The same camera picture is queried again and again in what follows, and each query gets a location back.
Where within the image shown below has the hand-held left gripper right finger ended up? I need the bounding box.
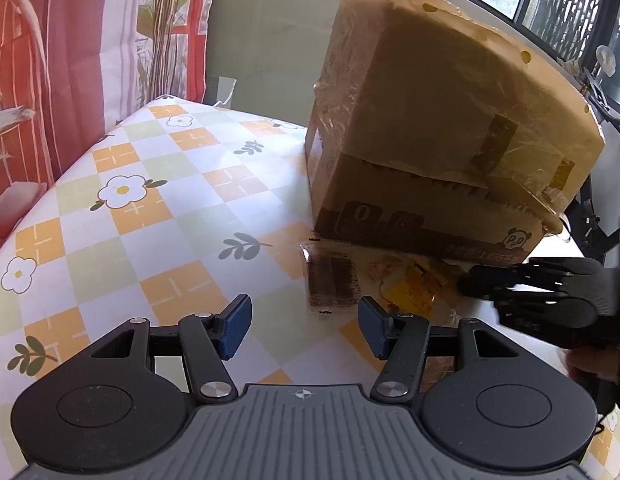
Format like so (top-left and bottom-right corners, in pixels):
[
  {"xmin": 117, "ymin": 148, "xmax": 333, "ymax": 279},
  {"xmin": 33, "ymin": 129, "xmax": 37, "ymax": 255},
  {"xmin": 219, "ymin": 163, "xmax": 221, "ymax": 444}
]
[{"xmin": 357, "ymin": 295, "xmax": 519, "ymax": 402}]

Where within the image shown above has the yellow snack packet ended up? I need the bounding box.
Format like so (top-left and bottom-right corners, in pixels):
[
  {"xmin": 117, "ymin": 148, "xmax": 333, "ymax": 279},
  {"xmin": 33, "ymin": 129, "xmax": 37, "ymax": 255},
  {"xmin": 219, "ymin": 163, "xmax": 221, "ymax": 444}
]
[{"xmin": 364, "ymin": 254, "xmax": 453, "ymax": 318}]

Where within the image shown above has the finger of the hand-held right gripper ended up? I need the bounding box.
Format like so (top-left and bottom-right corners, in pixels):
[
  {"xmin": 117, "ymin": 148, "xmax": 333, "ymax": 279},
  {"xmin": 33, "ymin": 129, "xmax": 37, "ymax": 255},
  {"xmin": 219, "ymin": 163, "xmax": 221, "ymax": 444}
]
[
  {"xmin": 492, "ymin": 291, "xmax": 571, "ymax": 335},
  {"xmin": 456, "ymin": 257, "xmax": 573, "ymax": 300}
]

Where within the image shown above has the checkered floral tablecloth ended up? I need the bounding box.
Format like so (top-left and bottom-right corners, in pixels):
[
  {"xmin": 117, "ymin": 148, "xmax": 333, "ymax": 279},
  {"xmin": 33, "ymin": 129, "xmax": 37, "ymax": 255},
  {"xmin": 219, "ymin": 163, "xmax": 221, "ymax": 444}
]
[{"xmin": 0, "ymin": 94, "xmax": 620, "ymax": 480}]

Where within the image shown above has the black perforated screen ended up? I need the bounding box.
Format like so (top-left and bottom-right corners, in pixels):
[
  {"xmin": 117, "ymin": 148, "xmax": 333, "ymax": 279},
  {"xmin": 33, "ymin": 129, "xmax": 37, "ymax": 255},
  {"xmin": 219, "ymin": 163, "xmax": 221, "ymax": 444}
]
[{"xmin": 521, "ymin": 0, "xmax": 620, "ymax": 63}]

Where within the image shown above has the black stand with white knob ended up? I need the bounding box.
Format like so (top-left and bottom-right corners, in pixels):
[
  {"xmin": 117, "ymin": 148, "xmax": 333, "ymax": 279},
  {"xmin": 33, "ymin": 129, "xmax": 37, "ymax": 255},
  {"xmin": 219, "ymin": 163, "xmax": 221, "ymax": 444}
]
[{"xmin": 580, "ymin": 45, "xmax": 620, "ymax": 261}]

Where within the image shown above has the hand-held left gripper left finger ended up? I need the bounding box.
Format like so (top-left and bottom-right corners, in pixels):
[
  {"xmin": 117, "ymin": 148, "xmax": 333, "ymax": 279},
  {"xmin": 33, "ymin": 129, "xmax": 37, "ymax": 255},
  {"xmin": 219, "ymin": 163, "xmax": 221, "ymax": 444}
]
[{"xmin": 91, "ymin": 294, "xmax": 253, "ymax": 402}]

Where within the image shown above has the clear brown snack packet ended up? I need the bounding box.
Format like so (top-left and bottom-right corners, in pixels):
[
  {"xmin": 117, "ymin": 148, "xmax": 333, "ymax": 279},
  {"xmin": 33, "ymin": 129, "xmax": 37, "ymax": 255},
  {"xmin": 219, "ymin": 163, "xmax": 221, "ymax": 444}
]
[{"xmin": 298, "ymin": 241, "xmax": 364, "ymax": 317}]

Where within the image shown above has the red printed curtain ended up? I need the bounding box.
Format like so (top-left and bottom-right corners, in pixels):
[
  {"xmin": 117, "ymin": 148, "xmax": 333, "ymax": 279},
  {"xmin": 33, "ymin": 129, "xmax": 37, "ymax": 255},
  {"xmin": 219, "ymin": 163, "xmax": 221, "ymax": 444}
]
[{"xmin": 0, "ymin": 0, "xmax": 221, "ymax": 261}]

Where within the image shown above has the taped cardboard box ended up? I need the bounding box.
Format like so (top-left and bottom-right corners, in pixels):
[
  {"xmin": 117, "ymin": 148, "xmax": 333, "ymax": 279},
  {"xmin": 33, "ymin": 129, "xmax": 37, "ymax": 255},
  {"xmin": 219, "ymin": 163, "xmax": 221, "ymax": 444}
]
[{"xmin": 304, "ymin": 0, "xmax": 606, "ymax": 266}]

